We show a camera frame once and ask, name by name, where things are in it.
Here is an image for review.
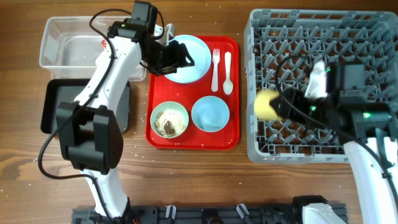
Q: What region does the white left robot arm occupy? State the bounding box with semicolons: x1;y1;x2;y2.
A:
56;19;195;223

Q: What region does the white plastic spoon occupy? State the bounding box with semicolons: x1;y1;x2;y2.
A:
223;52;233;95

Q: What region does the yellow plastic cup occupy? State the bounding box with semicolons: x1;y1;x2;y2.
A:
254;90;283;121

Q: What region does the red snack wrapper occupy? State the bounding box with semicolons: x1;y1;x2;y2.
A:
101;40;107;49

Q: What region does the light blue bowl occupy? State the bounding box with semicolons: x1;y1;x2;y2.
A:
191;96;230;133

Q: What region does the red serving tray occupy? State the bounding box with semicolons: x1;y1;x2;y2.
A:
146;35;240;151

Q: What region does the light blue plate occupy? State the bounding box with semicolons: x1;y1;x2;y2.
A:
165;35;211;84

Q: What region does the white plastic fork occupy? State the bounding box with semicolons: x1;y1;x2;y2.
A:
211;49;220;92

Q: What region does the clear plastic bin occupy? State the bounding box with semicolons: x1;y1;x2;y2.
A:
39;16;165;82

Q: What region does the white napkin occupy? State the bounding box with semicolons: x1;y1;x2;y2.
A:
95;48;109;67

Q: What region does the grey dishwasher rack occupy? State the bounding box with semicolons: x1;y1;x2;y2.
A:
244;9;397;164

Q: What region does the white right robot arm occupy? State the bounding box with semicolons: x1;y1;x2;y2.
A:
255;62;397;223

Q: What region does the black plastic tray bin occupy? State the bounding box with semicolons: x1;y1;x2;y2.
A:
40;79;131;134

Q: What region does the green bowl with food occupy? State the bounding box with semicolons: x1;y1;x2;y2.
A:
150;101;189;139

